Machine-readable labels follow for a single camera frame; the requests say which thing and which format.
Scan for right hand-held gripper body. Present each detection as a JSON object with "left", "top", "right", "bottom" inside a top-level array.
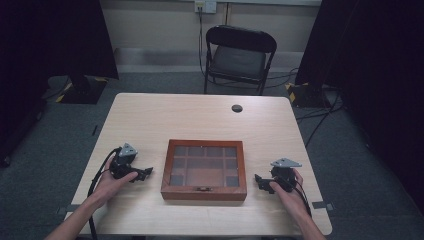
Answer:
[{"left": 269, "top": 157, "right": 303, "bottom": 194}]

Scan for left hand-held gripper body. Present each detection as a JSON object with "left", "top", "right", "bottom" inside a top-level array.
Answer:
[{"left": 109, "top": 142, "right": 139, "bottom": 181}]

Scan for wooden box with glass lid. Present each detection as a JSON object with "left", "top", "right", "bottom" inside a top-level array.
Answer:
[{"left": 160, "top": 138, "right": 248, "bottom": 202}]

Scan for person's left hand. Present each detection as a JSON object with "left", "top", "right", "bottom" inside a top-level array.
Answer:
[{"left": 90, "top": 155, "right": 139, "bottom": 205}]

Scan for person's right hand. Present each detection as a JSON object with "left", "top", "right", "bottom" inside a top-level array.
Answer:
[{"left": 269, "top": 168, "right": 307, "bottom": 219}]

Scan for grey tape strip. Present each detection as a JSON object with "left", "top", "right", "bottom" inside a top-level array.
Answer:
[
  {"left": 311, "top": 200, "right": 335, "bottom": 212},
  {"left": 55, "top": 203, "right": 82, "bottom": 215}
]

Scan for black stand base yellow stripes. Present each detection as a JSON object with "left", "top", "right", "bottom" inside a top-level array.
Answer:
[
  {"left": 54, "top": 75, "right": 110, "bottom": 105},
  {"left": 284, "top": 81, "right": 332, "bottom": 109}
]

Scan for black folding chair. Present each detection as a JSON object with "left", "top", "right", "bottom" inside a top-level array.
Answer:
[{"left": 203, "top": 24, "right": 278, "bottom": 97}]

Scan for dark curtain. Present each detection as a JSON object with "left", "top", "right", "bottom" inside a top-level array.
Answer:
[{"left": 294, "top": 0, "right": 424, "bottom": 216}]

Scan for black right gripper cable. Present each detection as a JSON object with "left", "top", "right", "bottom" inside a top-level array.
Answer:
[{"left": 281, "top": 175, "right": 313, "bottom": 218}]

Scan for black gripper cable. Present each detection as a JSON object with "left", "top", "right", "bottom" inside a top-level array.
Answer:
[
  {"left": 86, "top": 146, "right": 123, "bottom": 240},
  {"left": 281, "top": 175, "right": 313, "bottom": 218}
]

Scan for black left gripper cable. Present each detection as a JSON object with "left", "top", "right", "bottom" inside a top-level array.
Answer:
[{"left": 86, "top": 146, "right": 123, "bottom": 240}]

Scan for black floor cables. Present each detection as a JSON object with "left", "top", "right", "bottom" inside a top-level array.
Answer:
[{"left": 266, "top": 67, "right": 345, "bottom": 148}]

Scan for black wall socket cable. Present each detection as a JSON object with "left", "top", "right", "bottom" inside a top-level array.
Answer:
[{"left": 197, "top": 5, "right": 207, "bottom": 77}]

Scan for white wall socket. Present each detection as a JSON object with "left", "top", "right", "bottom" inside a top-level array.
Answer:
[{"left": 194, "top": 0, "right": 218, "bottom": 15}]

